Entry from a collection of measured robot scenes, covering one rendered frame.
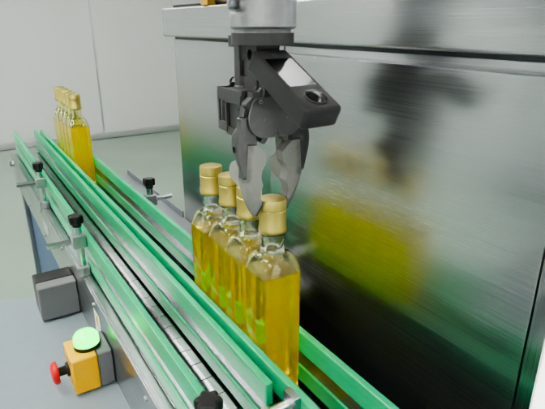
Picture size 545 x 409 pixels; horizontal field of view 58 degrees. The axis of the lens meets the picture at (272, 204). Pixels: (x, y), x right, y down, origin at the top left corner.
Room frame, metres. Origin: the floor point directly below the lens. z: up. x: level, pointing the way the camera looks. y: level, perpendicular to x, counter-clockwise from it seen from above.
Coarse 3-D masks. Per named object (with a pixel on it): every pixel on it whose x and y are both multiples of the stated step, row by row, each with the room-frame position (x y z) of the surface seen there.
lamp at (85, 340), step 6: (78, 330) 0.74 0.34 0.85; (84, 330) 0.74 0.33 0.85; (90, 330) 0.74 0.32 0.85; (96, 330) 0.75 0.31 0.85; (78, 336) 0.73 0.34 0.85; (84, 336) 0.73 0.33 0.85; (90, 336) 0.73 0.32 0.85; (96, 336) 0.73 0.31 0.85; (78, 342) 0.72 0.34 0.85; (84, 342) 0.72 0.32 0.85; (90, 342) 0.72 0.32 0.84; (96, 342) 0.73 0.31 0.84; (78, 348) 0.72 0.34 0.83; (84, 348) 0.72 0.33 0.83; (90, 348) 0.72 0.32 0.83; (96, 348) 0.73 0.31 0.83
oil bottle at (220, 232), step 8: (216, 224) 0.67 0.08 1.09; (224, 224) 0.66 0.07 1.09; (232, 224) 0.66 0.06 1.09; (208, 232) 0.68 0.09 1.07; (216, 232) 0.66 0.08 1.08; (224, 232) 0.64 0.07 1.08; (232, 232) 0.64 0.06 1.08; (208, 240) 0.67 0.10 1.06; (216, 240) 0.65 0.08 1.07; (224, 240) 0.64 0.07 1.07; (216, 248) 0.65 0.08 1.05; (224, 248) 0.64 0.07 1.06; (216, 256) 0.65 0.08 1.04; (224, 256) 0.64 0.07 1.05; (216, 264) 0.66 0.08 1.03; (224, 264) 0.64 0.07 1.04; (216, 272) 0.66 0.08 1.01; (224, 272) 0.64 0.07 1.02; (216, 280) 0.66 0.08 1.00; (224, 280) 0.64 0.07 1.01; (216, 288) 0.66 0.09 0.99; (224, 288) 0.64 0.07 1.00; (216, 296) 0.66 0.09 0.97; (224, 296) 0.64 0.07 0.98; (224, 304) 0.64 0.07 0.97
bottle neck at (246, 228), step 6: (240, 222) 0.61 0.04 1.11; (246, 222) 0.61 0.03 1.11; (252, 222) 0.61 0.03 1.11; (258, 222) 0.61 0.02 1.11; (240, 228) 0.61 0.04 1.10; (246, 228) 0.61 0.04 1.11; (252, 228) 0.61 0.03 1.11; (258, 228) 0.61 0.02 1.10; (240, 234) 0.61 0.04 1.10; (246, 234) 0.61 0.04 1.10; (252, 234) 0.61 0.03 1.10; (258, 234) 0.61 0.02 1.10
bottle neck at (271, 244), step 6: (264, 240) 0.56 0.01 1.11; (270, 240) 0.56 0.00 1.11; (276, 240) 0.56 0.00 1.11; (282, 240) 0.57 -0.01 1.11; (264, 246) 0.56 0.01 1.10; (270, 246) 0.56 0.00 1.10; (276, 246) 0.56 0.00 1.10; (282, 246) 0.57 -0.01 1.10; (270, 252) 0.56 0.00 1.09; (276, 252) 0.56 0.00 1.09
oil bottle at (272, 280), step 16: (256, 256) 0.56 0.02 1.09; (272, 256) 0.55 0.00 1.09; (288, 256) 0.56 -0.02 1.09; (256, 272) 0.55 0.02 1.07; (272, 272) 0.54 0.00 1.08; (288, 272) 0.55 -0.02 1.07; (256, 288) 0.55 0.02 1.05; (272, 288) 0.54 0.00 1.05; (288, 288) 0.55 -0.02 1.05; (256, 304) 0.55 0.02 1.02; (272, 304) 0.54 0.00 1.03; (288, 304) 0.55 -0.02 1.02; (256, 320) 0.55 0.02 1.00; (272, 320) 0.54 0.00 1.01; (288, 320) 0.55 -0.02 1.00; (256, 336) 0.55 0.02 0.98; (272, 336) 0.54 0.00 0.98; (288, 336) 0.55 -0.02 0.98; (272, 352) 0.54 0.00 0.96; (288, 352) 0.55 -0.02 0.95; (288, 368) 0.55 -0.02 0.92
